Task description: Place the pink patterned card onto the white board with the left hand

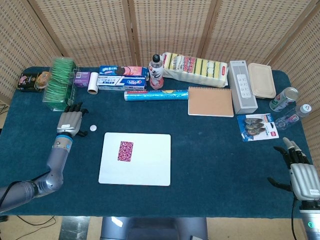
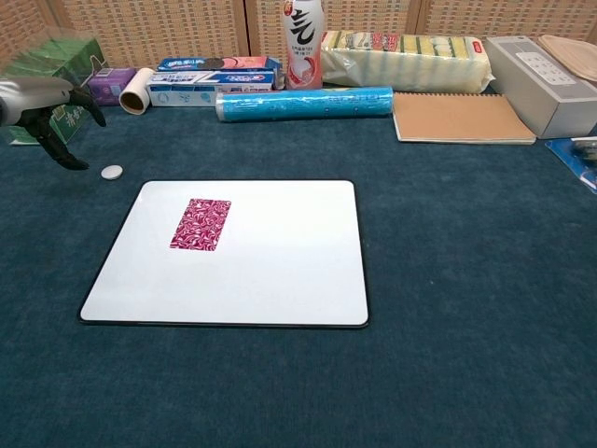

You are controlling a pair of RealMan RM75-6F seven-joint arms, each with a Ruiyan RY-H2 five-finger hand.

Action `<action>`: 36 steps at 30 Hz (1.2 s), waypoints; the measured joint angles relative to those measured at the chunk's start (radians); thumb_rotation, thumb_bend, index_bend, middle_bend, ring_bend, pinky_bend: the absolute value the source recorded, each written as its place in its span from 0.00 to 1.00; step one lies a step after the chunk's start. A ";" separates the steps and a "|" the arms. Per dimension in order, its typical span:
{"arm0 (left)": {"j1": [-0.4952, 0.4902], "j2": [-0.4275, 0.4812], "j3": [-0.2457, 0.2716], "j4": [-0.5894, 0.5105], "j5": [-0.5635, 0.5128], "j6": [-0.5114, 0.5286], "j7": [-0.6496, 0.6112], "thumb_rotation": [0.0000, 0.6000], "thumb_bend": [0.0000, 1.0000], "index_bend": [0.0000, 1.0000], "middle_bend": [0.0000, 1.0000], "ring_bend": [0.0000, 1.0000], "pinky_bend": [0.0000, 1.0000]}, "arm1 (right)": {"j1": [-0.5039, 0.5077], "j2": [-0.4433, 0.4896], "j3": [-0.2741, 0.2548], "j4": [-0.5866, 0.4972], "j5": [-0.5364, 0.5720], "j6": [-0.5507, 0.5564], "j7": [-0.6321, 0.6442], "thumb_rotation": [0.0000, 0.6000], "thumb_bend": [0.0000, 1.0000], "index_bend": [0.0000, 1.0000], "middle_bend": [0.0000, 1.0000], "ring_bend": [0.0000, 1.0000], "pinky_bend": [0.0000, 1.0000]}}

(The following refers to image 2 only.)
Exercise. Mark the blue cookie box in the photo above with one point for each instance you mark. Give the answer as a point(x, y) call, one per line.
point(219, 64)

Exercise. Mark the blue pack of binder clips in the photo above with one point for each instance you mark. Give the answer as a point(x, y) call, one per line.
point(576, 158)

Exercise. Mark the small white round cap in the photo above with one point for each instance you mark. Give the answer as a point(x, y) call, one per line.
point(112, 172)

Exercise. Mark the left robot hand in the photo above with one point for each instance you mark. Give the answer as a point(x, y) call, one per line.
point(42, 116)

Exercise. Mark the pink patterned small packet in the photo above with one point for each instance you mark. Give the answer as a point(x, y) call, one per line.
point(200, 224)

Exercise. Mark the white lint roller refill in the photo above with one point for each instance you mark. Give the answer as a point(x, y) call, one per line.
point(136, 92)

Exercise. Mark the blue cling film roll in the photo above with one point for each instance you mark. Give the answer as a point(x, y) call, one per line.
point(303, 103)

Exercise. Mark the grey power strip box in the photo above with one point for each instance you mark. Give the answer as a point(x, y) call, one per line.
point(536, 79)

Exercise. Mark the brown spiral notebook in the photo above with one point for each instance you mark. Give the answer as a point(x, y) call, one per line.
point(459, 117)

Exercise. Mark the clear box of green packets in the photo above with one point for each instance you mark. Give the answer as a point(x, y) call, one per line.
point(46, 84)

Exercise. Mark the pack of yellow sponges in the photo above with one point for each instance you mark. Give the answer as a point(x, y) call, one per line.
point(406, 60)

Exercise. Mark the purple small box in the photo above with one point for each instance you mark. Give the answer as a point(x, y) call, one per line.
point(111, 86)

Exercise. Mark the wicker folding screen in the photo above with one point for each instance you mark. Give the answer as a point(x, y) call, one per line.
point(186, 28)

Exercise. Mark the white toothpaste box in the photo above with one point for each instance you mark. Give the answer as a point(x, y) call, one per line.
point(212, 87)

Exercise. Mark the white rectangular board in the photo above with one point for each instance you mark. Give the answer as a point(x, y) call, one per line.
point(228, 252)

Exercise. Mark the blue table cloth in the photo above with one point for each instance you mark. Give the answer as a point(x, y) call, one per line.
point(298, 289)

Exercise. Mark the pink drink bottle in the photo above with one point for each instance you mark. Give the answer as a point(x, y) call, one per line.
point(303, 44)

